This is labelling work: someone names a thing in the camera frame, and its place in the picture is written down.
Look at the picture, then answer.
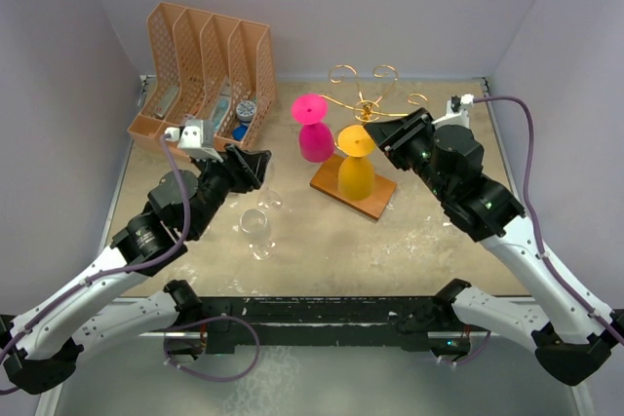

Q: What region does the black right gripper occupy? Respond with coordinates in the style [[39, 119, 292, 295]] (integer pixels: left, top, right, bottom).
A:
[[365, 106, 452, 202]]

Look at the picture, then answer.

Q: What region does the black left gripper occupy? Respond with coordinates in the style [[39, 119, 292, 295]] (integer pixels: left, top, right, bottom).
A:
[[187, 142, 269, 238]]

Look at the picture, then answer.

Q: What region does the clear wine glass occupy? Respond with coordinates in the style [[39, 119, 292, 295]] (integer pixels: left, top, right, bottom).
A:
[[239, 208, 276, 261], [257, 162, 283, 213]]

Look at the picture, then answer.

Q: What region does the yellow plastic wine glass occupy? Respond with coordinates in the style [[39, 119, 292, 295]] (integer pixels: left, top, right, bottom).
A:
[[337, 125, 375, 201]]

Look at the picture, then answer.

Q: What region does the pink plastic wine glass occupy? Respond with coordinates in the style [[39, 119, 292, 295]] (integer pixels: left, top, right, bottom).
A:
[[291, 94, 334, 163]]

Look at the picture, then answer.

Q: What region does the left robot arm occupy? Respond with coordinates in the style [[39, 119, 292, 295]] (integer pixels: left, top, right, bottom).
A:
[[1, 144, 272, 395]]

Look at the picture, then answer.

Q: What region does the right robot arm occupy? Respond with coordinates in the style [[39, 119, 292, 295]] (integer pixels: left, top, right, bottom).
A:
[[364, 109, 623, 387]]

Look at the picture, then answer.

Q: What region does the wooden rack base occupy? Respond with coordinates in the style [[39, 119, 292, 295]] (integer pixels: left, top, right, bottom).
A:
[[309, 154, 397, 221]]

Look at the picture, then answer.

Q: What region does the blue bottle cap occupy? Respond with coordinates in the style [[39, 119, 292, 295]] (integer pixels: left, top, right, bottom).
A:
[[232, 125, 248, 141]]

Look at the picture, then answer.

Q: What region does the round blue patterned tin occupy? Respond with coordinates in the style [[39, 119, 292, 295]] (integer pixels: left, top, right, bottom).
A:
[[235, 100, 257, 125]]

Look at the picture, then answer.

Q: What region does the blue toothbrush package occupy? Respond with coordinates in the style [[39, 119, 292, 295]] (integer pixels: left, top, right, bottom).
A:
[[208, 77, 231, 132]]

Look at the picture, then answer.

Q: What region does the clear glass near right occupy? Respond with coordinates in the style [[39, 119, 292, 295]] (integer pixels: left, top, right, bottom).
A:
[[442, 219, 463, 236]]

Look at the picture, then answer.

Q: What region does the peach plastic file organizer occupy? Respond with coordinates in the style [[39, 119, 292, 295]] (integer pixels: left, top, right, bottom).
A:
[[128, 2, 277, 153]]

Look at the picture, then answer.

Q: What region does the grey box with red label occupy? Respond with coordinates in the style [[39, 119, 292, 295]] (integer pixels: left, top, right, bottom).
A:
[[154, 86, 179, 119]]

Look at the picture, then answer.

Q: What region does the gold wire glass rack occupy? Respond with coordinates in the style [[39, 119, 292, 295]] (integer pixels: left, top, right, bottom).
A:
[[321, 63, 429, 124]]

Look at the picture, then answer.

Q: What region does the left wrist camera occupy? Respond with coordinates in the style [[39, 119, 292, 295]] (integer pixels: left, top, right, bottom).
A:
[[165, 118, 222, 162]]

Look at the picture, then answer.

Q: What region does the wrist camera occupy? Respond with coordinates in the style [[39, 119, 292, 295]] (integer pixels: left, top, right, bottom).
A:
[[165, 118, 222, 162], [433, 94, 475, 129]]

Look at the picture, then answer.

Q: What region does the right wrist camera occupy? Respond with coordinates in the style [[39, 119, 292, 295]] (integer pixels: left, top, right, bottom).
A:
[[433, 94, 475, 129]]

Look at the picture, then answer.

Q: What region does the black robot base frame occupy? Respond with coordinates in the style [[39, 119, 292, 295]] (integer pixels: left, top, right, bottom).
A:
[[166, 296, 483, 354]]

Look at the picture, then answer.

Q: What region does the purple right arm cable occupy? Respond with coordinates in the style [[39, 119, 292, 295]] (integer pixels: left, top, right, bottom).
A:
[[472, 95, 624, 354]]

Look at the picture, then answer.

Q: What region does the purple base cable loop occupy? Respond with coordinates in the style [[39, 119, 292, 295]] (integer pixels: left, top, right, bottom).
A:
[[163, 314, 260, 382]]

